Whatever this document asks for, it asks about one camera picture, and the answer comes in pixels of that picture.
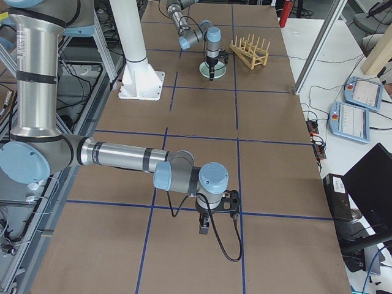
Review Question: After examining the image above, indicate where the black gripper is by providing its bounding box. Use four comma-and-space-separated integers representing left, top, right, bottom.
206, 56, 218, 81
196, 205, 211, 235

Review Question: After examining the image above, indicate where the light green round plate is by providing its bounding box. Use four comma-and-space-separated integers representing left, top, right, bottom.
199, 61, 227, 80

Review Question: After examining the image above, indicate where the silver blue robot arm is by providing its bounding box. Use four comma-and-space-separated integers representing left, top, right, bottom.
166, 0, 223, 81
1, 1, 228, 233

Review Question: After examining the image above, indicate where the wooden dish rack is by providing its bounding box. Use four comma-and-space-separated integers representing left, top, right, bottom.
230, 34, 271, 70

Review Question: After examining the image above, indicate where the red cylinder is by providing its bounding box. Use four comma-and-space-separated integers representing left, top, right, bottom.
279, 0, 293, 28

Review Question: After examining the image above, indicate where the orange black connector box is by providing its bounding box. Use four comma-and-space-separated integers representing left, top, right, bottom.
306, 119, 319, 135

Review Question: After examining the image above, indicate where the blue teach pendant near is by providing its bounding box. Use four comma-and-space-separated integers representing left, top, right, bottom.
328, 102, 370, 143

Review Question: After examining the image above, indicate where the blue teach pendant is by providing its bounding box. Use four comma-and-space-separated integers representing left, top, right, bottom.
344, 76, 382, 111
328, 102, 370, 143

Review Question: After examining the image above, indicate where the black laptop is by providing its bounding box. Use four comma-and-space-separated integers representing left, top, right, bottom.
323, 143, 391, 255

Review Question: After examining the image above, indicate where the blue teach pendant far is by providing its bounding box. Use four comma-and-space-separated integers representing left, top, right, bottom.
344, 76, 382, 111

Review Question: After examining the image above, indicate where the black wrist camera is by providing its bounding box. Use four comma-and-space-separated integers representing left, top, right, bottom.
219, 50, 229, 65
221, 190, 241, 213

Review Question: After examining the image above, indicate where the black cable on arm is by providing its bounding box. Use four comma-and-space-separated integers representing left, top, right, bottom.
166, 189, 243, 262

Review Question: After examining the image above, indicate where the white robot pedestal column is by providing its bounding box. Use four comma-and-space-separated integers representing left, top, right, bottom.
110, 0, 165, 100

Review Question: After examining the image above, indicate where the aluminium frame post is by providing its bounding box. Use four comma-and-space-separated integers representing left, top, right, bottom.
293, 0, 347, 95

